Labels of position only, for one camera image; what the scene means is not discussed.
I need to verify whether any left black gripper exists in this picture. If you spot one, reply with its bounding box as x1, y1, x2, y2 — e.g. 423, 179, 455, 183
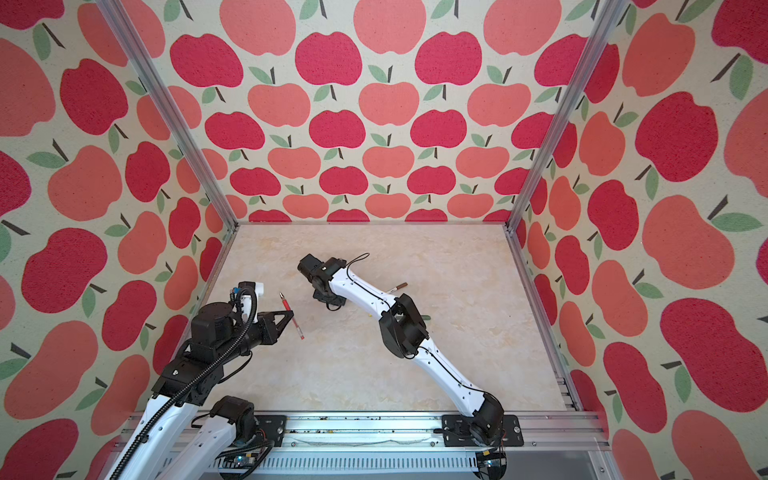
216, 308, 294, 364

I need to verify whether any red gel pen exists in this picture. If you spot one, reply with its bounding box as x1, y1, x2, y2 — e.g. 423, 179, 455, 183
278, 292, 305, 341

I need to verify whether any white patterned pen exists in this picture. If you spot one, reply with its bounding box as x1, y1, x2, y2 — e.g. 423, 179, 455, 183
387, 282, 408, 293

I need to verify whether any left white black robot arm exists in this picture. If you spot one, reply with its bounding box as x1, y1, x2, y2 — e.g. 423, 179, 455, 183
107, 294, 294, 479

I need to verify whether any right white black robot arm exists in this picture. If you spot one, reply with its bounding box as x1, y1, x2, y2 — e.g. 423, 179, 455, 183
297, 254, 504, 447

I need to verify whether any left black corrugated cable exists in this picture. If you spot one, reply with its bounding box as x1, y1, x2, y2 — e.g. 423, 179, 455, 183
107, 287, 259, 480

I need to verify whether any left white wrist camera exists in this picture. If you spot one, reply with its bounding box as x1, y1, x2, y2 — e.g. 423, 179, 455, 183
230, 281, 264, 324

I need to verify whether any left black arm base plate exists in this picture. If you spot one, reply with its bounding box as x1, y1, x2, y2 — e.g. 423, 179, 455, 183
202, 415, 288, 449

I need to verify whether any white slotted cable duct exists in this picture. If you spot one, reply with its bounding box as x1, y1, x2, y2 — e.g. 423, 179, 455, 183
127, 451, 481, 475

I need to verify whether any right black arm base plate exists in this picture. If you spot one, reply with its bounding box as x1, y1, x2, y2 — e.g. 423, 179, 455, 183
434, 415, 525, 449

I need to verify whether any aluminium front frame rail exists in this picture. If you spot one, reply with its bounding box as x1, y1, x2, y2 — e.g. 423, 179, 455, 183
113, 410, 613, 452

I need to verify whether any left aluminium frame post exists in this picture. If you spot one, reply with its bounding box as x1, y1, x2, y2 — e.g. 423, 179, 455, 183
96, 1, 239, 232

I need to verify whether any aluminium frame post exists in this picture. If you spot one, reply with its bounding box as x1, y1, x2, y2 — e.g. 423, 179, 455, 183
96, 1, 239, 232
506, 0, 631, 232

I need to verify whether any right aluminium frame post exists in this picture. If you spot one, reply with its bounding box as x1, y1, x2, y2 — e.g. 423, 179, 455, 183
506, 0, 631, 232

